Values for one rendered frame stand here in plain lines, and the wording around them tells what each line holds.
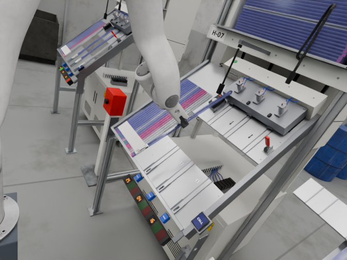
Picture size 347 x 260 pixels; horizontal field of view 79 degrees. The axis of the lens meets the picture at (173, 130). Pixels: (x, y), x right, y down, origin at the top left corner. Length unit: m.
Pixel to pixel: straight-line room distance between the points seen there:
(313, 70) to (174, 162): 0.67
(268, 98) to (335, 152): 2.92
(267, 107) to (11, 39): 0.86
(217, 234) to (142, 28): 0.95
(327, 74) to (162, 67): 0.66
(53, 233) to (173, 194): 0.94
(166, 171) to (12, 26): 0.70
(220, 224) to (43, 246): 1.01
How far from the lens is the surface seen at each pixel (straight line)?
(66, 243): 1.57
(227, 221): 1.10
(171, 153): 0.96
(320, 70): 1.01
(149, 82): 0.65
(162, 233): 0.85
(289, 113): 0.96
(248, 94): 1.03
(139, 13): 0.58
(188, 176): 0.88
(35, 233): 1.61
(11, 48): 0.50
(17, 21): 0.49
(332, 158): 3.89
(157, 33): 0.60
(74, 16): 5.39
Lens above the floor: 1.33
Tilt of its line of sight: 26 degrees down
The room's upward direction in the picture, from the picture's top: 21 degrees clockwise
